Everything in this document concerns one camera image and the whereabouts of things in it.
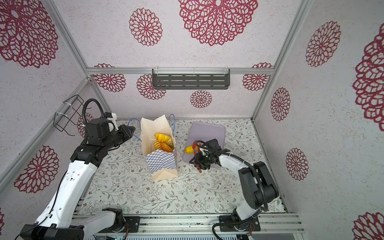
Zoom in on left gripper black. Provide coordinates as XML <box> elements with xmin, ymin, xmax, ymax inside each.
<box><xmin>102</xmin><ymin>124</ymin><xmax>136</xmax><ymax>151</ymax></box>

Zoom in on red metal kitchen tongs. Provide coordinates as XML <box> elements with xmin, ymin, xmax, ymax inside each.
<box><xmin>190</xmin><ymin>141</ymin><xmax>202</xmax><ymax>173</ymax></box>

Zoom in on yellow twisted bread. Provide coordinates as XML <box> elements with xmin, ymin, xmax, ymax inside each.
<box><xmin>184</xmin><ymin>145</ymin><xmax>200</xmax><ymax>154</ymax></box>

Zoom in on blue checkered paper bag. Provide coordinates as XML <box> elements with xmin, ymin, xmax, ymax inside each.
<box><xmin>139</xmin><ymin>115</ymin><xmax>179</xmax><ymax>182</ymax></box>

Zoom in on round orange tart bread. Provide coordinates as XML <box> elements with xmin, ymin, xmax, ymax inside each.
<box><xmin>155</xmin><ymin>133</ymin><xmax>172</xmax><ymax>143</ymax></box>

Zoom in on glazed striped bun bread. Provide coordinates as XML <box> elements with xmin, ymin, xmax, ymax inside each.
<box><xmin>161</xmin><ymin>142</ymin><xmax>174</xmax><ymax>153</ymax></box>

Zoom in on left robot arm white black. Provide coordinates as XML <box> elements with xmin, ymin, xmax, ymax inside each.
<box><xmin>19</xmin><ymin>118</ymin><xmax>135</xmax><ymax>240</ymax></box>

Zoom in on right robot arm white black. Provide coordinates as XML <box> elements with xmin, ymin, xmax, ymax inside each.
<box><xmin>190</xmin><ymin>139</ymin><xmax>279</xmax><ymax>229</ymax></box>

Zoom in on lavender plastic tray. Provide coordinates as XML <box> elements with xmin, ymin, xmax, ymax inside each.
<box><xmin>183</xmin><ymin>122</ymin><xmax>226</xmax><ymax>168</ymax></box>

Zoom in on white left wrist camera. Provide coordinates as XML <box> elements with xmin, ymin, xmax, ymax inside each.
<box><xmin>104</xmin><ymin>112</ymin><xmax>118</xmax><ymax>132</ymax></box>

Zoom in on black wire wall rack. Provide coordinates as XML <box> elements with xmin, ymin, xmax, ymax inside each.
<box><xmin>53</xmin><ymin>94</ymin><xmax>85</xmax><ymax>137</ymax></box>

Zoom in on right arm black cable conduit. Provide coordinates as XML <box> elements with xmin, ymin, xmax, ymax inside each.
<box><xmin>194</xmin><ymin>140</ymin><xmax>269</xmax><ymax>240</ymax></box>

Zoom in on dark grey wall shelf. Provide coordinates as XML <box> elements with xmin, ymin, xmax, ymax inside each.
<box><xmin>152</xmin><ymin>69</ymin><xmax>230</xmax><ymax>90</ymax></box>

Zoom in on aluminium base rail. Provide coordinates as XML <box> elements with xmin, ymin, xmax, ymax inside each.
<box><xmin>85</xmin><ymin>213</ymin><xmax>305</xmax><ymax>240</ymax></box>

